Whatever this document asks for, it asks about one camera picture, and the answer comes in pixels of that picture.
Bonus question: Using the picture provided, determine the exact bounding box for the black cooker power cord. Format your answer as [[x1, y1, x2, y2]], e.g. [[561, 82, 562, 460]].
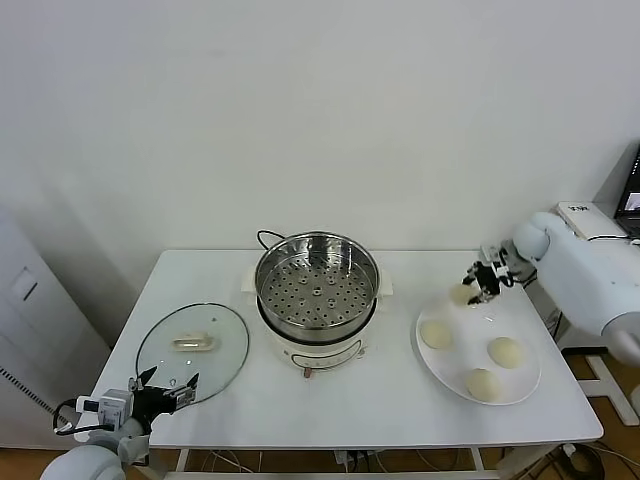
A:
[[256, 229, 289, 251]]

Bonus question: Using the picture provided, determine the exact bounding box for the grey metal cabinet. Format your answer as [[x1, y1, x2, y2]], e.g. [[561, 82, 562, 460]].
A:
[[0, 204, 112, 449]]

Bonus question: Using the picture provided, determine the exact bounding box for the stainless steel steamer basket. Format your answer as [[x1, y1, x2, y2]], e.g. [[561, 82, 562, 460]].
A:
[[254, 230, 380, 341]]

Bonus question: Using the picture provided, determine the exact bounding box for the white round plate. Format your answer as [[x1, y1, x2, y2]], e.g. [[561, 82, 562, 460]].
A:
[[415, 294, 543, 407]]

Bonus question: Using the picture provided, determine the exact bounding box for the black left camera cable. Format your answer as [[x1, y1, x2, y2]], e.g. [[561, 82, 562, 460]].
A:
[[52, 399, 109, 436]]

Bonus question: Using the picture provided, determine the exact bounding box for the black laptop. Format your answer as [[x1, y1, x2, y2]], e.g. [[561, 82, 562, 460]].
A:
[[613, 142, 640, 221]]

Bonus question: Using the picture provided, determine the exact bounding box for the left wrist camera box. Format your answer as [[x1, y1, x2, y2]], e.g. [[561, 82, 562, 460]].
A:
[[74, 389, 135, 431]]

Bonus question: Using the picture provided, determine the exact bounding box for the black coiled cable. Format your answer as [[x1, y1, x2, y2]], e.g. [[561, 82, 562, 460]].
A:
[[567, 442, 601, 480]]

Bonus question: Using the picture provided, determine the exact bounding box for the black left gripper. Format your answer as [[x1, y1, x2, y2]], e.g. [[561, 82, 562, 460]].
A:
[[128, 366, 201, 426]]

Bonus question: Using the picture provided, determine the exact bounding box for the glass lid with cream handle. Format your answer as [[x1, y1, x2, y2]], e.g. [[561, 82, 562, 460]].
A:
[[135, 301, 251, 406]]

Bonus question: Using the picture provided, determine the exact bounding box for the white loose cable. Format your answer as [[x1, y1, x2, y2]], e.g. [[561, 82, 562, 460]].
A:
[[207, 449, 261, 474]]

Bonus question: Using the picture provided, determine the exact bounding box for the black camera cable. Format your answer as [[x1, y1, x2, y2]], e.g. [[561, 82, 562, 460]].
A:
[[499, 269, 539, 292], [52, 399, 109, 436]]

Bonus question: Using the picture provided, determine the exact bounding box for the white power strip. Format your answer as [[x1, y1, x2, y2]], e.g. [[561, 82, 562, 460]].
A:
[[333, 449, 371, 471]]

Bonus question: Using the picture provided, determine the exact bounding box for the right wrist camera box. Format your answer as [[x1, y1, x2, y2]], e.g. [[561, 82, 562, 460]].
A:
[[479, 242, 521, 281]]

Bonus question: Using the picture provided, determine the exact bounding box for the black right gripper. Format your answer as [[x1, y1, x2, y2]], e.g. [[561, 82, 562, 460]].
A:
[[463, 262, 501, 306]]

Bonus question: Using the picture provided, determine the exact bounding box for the white table frame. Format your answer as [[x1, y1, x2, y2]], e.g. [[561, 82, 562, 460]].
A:
[[147, 442, 571, 480]]

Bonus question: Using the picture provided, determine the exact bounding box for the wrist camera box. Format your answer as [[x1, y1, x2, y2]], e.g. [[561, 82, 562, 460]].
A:
[[479, 242, 521, 281], [74, 389, 135, 431]]

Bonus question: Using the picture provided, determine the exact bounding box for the black right camera cable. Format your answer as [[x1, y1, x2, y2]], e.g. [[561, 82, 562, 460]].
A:
[[499, 269, 539, 292]]

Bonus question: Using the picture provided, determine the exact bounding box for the cream electric cooker base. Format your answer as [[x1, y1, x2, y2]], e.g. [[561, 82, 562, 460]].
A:
[[241, 264, 395, 380]]

